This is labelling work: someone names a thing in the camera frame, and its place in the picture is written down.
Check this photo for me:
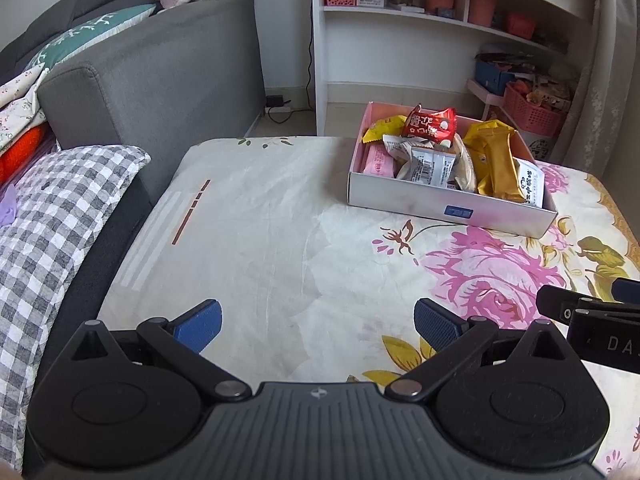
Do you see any floral printed blanket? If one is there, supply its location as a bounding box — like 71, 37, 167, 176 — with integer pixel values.
95, 135, 640, 480

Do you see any blue box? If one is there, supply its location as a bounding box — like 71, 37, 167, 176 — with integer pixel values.
474, 57, 516, 97

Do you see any red snack packet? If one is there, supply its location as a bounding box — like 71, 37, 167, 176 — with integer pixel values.
401, 104, 458, 145

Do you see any orange red cloth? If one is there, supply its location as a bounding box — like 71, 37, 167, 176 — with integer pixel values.
0, 124, 49, 183

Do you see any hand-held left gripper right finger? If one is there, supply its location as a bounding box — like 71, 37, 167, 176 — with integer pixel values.
384, 298, 581, 403

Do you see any grey sofa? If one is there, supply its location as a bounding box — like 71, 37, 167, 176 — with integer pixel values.
0, 0, 266, 206

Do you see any white printed snack packet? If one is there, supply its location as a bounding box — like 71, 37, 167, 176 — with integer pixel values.
395, 147, 457, 188

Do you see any pink cardboard box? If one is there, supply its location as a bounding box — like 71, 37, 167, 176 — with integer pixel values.
347, 101, 558, 240

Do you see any orange cup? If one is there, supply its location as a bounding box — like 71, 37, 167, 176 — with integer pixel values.
470, 0, 497, 27

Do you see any grey checkered blanket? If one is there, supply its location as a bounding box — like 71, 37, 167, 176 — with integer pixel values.
0, 145, 152, 476

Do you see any large pink basket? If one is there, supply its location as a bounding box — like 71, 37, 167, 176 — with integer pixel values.
502, 82, 571, 137

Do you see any golden snack packet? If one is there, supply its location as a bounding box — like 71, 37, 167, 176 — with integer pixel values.
362, 115, 408, 143

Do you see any black cable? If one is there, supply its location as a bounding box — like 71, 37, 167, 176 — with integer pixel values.
267, 10, 316, 125

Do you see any white bookshelf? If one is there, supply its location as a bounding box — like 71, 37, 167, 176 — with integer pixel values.
310, 0, 601, 138

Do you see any yellow snack packet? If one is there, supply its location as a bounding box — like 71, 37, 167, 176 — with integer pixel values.
462, 119, 516, 161
475, 132, 532, 204

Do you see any lace curtain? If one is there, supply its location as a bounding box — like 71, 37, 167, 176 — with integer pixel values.
555, 0, 640, 181

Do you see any teal cushion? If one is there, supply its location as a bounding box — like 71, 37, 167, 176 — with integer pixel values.
25, 4, 158, 73

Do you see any silver snack packet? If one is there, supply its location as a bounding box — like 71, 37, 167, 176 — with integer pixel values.
382, 132, 416, 161

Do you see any plain white snack packet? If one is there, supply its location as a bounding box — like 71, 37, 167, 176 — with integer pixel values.
515, 157, 547, 208

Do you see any pink snack packet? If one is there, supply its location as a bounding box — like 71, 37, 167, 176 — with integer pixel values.
364, 144, 403, 178

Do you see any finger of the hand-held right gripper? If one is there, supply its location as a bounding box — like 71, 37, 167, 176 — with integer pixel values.
612, 277, 640, 305
536, 286, 640, 321

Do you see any red basket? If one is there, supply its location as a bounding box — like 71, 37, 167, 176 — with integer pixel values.
502, 12, 538, 38

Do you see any purple cloth piece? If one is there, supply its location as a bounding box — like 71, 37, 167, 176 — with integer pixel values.
0, 185, 18, 226

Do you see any white floral cloth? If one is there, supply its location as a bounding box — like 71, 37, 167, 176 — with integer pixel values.
0, 67, 51, 151

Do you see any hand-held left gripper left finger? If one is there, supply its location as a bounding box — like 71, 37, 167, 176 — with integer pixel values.
52, 299, 252, 405

